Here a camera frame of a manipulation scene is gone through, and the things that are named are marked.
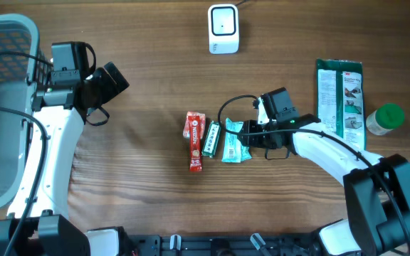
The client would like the teal tissue packet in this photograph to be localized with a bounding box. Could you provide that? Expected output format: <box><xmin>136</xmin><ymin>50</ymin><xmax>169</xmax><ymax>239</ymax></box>
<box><xmin>222</xmin><ymin>118</ymin><xmax>252</xmax><ymax>163</ymax></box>

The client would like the white barcode scanner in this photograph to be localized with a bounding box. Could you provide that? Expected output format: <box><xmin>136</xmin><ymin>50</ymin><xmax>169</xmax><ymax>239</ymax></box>
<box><xmin>208</xmin><ymin>4</ymin><xmax>240</xmax><ymax>55</ymax></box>

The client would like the orange red snack packet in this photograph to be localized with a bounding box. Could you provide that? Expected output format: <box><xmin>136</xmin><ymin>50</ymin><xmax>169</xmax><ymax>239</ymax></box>
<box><xmin>182</xmin><ymin>119</ymin><xmax>190</xmax><ymax>139</ymax></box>

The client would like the green battery pack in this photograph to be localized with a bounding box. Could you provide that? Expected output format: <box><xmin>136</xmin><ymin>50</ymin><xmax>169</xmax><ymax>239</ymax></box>
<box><xmin>202</xmin><ymin>122</ymin><xmax>221</xmax><ymax>158</ymax></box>

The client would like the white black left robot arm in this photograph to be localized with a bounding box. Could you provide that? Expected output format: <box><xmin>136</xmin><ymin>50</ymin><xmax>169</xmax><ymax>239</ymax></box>
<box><xmin>0</xmin><ymin>42</ymin><xmax>129</xmax><ymax>255</ymax></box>

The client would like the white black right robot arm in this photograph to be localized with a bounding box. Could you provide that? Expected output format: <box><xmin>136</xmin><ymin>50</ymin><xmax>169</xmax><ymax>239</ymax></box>
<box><xmin>238</xmin><ymin>87</ymin><xmax>410</xmax><ymax>255</ymax></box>

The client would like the grey plastic mesh basket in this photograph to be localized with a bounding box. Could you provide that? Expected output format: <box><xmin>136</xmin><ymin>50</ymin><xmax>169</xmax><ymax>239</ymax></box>
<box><xmin>0</xmin><ymin>14</ymin><xmax>51</xmax><ymax>208</ymax></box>

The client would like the green sponge package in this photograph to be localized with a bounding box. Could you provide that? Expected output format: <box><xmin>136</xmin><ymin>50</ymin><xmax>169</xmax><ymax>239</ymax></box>
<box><xmin>315</xmin><ymin>59</ymin><xmax>367</xmax><ymax>149</ymax></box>

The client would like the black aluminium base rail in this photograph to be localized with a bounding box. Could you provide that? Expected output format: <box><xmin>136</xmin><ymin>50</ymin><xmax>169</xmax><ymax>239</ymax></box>
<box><xmin>129</xmin><ymin>233</ymin><xmax>322</xmax><ymax>256</ymax></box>

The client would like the green lid jar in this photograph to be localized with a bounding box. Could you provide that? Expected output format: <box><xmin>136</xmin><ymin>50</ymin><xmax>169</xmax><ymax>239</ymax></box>
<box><xmin>366</xmin><ymin>103</ymin><xmax>405</xmax><ymax>136</ymax></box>

